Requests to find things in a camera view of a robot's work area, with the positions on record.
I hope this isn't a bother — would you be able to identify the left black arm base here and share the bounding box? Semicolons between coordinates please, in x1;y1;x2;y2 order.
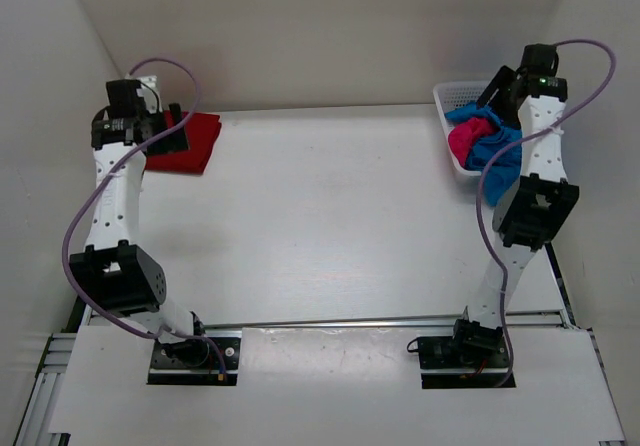
147;329;242;387

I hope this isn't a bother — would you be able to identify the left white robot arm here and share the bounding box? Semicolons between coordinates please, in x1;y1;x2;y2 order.
69;75;212;367

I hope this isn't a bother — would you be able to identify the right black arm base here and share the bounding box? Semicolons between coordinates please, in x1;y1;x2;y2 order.
406;319;516;390

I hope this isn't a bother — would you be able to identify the pink t shirt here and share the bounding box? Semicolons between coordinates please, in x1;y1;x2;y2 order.
447;117;499;169

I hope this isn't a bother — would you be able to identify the dark red t shirt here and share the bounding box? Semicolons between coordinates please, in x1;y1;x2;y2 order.
145;113;222;176

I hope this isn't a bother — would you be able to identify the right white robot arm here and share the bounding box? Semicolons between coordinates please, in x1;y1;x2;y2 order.
449;44;579;366

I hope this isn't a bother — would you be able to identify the aluminium frame rail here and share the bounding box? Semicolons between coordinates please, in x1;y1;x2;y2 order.
13;298;91;445

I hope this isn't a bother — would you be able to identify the white plastic basket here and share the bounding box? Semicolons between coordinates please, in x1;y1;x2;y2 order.
431;79;501;185

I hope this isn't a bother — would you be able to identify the blue t shirt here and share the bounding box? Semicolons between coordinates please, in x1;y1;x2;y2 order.
445;102;522;207

